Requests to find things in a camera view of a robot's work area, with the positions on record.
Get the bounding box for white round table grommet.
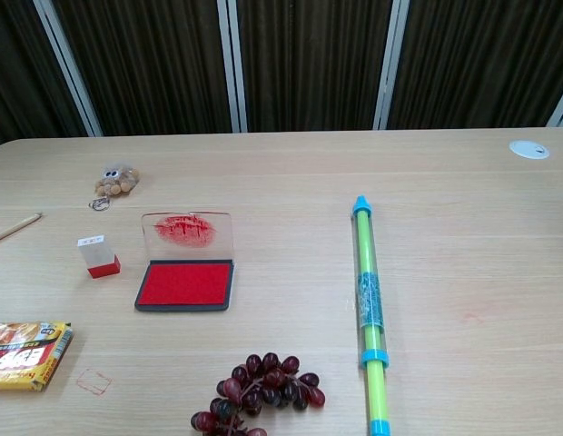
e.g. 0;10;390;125
509;140;550;160

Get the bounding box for green blue water pump toy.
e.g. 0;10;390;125
351;194;392;436

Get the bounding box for brown plush keychain googly eyes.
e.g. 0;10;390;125
86;163;141;213

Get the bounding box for grey partition post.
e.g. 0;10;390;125
372;0;410;132
34;0;104;137
547;79;563;128
216;0;249;134

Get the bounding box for wooden pencil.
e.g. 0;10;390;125
0;212;44;246

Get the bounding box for red ink pad clear lid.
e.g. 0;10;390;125
134;209;236;312

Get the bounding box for yellow curry box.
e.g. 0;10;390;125
0;321;74;391

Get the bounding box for dark red grape bunch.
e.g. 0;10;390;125
190;352;327;436

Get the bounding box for white red stamp block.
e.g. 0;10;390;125
75;233;122;280

